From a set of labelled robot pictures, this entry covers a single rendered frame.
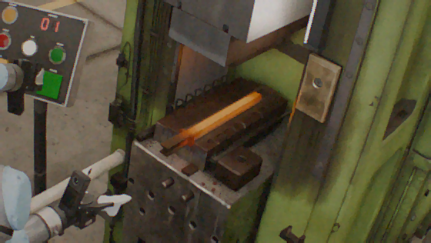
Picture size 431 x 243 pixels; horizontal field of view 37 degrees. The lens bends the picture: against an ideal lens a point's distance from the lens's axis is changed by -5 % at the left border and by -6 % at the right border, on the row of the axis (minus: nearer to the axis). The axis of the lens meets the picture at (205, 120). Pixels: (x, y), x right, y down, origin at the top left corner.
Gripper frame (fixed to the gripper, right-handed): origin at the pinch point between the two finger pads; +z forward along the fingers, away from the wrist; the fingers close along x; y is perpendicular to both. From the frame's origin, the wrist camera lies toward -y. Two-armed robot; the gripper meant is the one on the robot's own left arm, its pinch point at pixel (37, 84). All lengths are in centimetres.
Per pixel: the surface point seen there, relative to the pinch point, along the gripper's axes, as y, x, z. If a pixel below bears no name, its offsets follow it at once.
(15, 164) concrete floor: -54, 50, 118
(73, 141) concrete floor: -39, 30, 145
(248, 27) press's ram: 30, -57, -18
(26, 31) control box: 14.3, 12.6, 10.4
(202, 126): 1, -49, 11
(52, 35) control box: 15.0, 3.3, 10.4
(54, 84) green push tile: 0.4, -1.7, 9.7
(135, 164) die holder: -16.7, -31.8, 15.2
